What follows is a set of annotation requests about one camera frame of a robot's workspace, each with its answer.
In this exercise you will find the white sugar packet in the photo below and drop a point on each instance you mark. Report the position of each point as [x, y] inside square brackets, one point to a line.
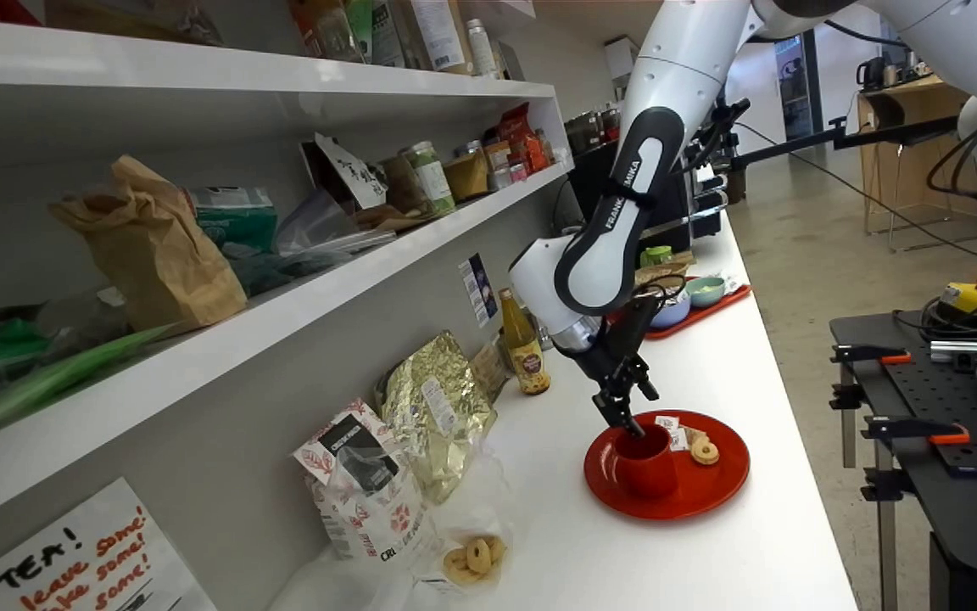
[675, 444]
[667, 427]

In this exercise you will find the teal food box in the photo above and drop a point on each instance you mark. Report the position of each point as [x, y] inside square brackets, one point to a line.
[236, 221]

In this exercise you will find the red tray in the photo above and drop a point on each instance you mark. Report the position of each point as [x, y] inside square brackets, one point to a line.
[713, 311]

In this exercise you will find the gold foil bag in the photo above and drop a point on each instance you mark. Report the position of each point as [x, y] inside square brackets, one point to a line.
[440, 413]

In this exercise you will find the red round plate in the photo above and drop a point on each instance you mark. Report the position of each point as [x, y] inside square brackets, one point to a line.
[713, 486]

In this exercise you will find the black camera boom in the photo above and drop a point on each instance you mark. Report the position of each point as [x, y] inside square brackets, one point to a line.
[849, 138]

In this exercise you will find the white wall shelf unit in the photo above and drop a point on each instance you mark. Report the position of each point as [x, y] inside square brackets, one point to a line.
[287, 328]

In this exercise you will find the white card with black pattern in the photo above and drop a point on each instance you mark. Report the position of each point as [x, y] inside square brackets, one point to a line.
[346, 170]

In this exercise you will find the wooden cabinet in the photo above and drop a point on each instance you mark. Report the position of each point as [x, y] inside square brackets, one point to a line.
[907, 147]

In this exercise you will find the black work table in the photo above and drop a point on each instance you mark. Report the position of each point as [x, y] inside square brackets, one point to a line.
[951, 496]

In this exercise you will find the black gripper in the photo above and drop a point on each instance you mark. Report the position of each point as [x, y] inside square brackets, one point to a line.
[616, 357]

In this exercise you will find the brown paper bag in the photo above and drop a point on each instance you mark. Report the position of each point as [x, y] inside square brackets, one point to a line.
[159, 256]

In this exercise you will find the red food box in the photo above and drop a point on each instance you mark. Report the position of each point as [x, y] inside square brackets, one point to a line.
[523, 139]

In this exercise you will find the handwritten tea sign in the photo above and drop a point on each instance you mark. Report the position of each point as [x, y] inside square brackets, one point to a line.
[81, 565]

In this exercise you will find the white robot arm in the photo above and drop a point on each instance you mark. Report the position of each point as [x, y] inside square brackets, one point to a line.
[670, 70]

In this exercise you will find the yellow bottle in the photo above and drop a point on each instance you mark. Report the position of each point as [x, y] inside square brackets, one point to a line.
[525, 357]

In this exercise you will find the green flat packages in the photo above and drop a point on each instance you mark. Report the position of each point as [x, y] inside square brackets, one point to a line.
[48, 378]

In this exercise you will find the red mug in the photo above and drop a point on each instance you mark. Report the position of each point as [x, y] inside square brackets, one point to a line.
[645, 470]

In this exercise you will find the teal bowl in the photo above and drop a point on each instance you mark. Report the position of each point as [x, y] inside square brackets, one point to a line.
[705, 289]

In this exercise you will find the blue bowl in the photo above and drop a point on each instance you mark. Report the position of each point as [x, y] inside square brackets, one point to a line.
[671, 311]

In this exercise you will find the yellow tool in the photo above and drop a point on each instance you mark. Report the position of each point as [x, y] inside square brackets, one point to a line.
[966, 298]

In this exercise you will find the blue white carton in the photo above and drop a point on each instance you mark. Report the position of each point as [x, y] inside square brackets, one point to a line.
[480, 289]

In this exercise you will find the green cup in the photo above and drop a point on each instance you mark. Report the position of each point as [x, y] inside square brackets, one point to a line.
[654, 256]

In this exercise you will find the white patterned coffee bag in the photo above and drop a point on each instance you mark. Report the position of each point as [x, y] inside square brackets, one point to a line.
[364, 486]

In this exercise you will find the jar with green label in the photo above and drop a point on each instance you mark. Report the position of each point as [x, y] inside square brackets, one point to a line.
[430, 180]

